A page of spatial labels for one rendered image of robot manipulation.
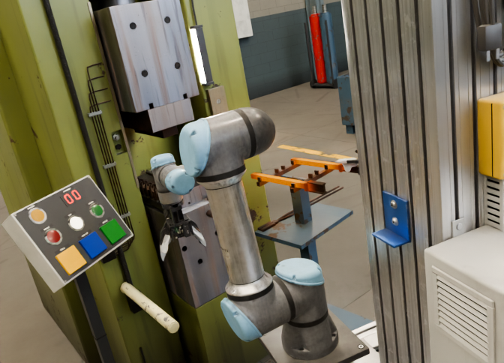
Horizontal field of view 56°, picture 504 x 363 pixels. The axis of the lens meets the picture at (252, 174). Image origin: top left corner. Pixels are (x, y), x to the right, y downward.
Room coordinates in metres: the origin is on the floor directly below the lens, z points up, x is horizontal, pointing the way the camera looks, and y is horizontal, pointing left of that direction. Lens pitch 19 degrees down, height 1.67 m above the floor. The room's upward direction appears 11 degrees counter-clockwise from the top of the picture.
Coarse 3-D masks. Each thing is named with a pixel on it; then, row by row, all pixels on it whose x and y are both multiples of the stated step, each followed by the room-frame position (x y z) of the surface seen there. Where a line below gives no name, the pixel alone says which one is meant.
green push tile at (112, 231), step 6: (108, 222) 1.60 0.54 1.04; (114, 222) 1.62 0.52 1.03; (102, 228) 1.57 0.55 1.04; (108, 228) 1.58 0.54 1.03; (114, 228) 1.60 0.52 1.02; (120, 228) 1.61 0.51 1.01; (108, 234) 1.57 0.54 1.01; (114, 234) 1.58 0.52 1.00; (120, 234) 1.60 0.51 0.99; (108, 240) 1.56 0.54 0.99; (114, 240) 1.56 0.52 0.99
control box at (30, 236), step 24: (96, 192) 1.67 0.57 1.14; (24, 216) 1.44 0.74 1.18; (48, 216) 1.49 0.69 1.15; (72, 216) 1.54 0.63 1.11; (96, 216) 1.59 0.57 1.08; (24, 240) 1.40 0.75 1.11; (48, 240) 1.42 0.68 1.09; (72, 240) 1.47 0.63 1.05; (120, 240) 1.59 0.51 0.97; (48, 264) 1.37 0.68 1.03
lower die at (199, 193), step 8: (144, 176) 2.25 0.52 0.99; (152, 176) 2.23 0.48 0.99; (144, 184) 2.15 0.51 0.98; (200, 184) 1.99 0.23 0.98; (144, 192) 2.11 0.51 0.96; (152, 192) 2.04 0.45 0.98; (192, 192) 1.97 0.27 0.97; (200, 192) 1.99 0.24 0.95; (184, 200) 1.94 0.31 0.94; (192, 200) 1.96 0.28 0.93
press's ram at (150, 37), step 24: (168, 0) 2.02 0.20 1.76; (96, 24) 2.01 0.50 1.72; (120, 24) 1.89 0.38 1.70; (144, 24) 1.94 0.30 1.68; (168, 24) 2.00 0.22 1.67; (120, 48) 1.88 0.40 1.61; (144, 48) 1.93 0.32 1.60; (168, 48) 1.99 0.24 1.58; (120, 72) 1.91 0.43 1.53; (144, 72) 1.92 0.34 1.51; (168, 72) 1.98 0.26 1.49; (192, 72) 2.04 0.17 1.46; (120, 96) 1.97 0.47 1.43; (144, 96) 1.90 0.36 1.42; (168, 96) 1.96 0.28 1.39; (192, 96) 2.02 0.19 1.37
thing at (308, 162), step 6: (300, 162) 2.25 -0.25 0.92; (306, 162) 2.21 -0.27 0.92; (312, 162) 2.19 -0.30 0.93; (318, 162) 2.16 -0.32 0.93; (324, 162) 2.15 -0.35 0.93; (330, 162) 2.13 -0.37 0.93; (330, 168) 2.10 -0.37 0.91; (336, 168) 2.08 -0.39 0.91; (342, 168) 2.05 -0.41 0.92; (354, 168) 2.01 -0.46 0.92
